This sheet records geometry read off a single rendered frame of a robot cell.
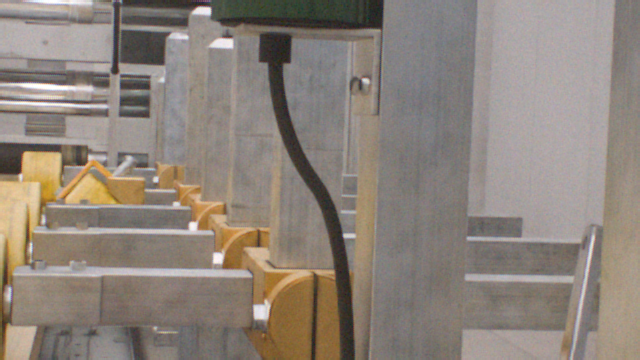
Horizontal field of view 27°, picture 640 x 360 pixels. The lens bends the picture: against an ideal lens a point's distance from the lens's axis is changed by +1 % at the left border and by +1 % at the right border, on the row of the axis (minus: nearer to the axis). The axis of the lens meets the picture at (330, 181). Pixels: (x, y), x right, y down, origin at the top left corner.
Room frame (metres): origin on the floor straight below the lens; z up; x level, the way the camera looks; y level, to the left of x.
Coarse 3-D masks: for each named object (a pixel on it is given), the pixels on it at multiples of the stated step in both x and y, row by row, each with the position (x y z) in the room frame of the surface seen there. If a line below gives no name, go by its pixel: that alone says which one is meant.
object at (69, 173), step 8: (64, 168) 1.97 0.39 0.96; (72, 168) 1.97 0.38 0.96; (80, 168) 1.97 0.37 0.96; (96, 168) 1.98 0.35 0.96; (112, 168) 1.99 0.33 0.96; (136, 168) 2.00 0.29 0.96; (144, 168) 2.01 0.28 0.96; (152, 168) 2.02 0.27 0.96; (64, 176) 1.97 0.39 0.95; (72, 176) 1.97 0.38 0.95; (96, 176) 1.97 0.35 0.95; (104, 176) 1.98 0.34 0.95; (136, 176) 1.99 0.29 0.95; (144, 176) 1.99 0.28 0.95; (152, 176) 1.99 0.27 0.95; (344, 176) 2.04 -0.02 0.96; (352, 176) 2.05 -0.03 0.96; (64, 184) 1.97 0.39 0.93; (152, 184) 1.99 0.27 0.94; (344, 184) 2.04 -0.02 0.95; (352, 184) 2.05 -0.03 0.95; (344, 192) 2.04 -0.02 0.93; (352, 192) 2.05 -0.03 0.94
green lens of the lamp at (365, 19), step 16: (224, 0) 0.47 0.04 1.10; (240, 0) 0.46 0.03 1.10; (256, 0) 0.46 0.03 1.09; (272, 0) 0.46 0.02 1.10; (288, 0) 0.46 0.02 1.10; (304, 0) 0.46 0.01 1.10; (320, 0) 0.46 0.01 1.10; (336, 0) 0.46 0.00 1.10; (352, 0) 0.47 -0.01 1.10; (368, 0) 0.48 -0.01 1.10; (224, 16) 0.47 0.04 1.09; (240, 16) 0.46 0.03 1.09; (256, 16) 0.46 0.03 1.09; (272, 16) 0.46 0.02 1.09; (288, 16) 0.46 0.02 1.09; (304, 16) 0.46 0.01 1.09; (320, 16) 0.46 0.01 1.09; (336, 16) 0.46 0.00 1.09; (352, 16) 0.47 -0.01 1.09; (368, 16) 0.48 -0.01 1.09
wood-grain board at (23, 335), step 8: (8, 328) 0.90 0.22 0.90; (16, 328) 0.90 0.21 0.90; (24, 328) 0.91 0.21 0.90; (32, 328) 0.91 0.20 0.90; (40, 328) 0.97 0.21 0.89; (8, 336) 0.87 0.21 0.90; (16, 336) 0.87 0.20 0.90; (24, 336) 0.87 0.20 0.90; (32, 336) 0.88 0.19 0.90; (40, 336) 0.98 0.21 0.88; (8, 344) 0.84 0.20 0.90; (16, 344) 0.85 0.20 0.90; (24, 344) 0.85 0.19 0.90; (32, 344) 0.85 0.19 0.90; (40, 344) 0.98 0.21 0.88; (8, 352) 0.82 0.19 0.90; (16, 352) 0.82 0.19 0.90; (24, 352) 0.82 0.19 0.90; (32, 352) 0.84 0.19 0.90
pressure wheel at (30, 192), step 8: (0, 184) 1.23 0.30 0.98; (8, 184) 1.23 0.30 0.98; (16, 184) 1.23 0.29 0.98; (24, 184) 1.23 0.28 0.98; (32, 184) 1.23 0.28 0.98; (40, 184) 1.24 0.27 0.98; (0, 192) 1.21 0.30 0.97; (8, 192) 1.22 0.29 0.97; (16, 192) 1.22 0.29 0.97; (24, 192) 1.22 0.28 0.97; (32, 192) 1.22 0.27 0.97; (40, 192) 1.23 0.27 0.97; (0, 200) 1.21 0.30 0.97; (8, 200) 1.21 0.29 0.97; (16, 200) 1.21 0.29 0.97; (24, 200) 1.21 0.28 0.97; (32, 200) 1.21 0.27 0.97; (40, 200) 1.23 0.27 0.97; (32, 208) 1.21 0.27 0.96; (40, 208) 1.26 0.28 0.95; (32, 216) 1.21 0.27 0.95; (40, 216) 1.27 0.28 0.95; (32, 224) 1.21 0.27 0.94
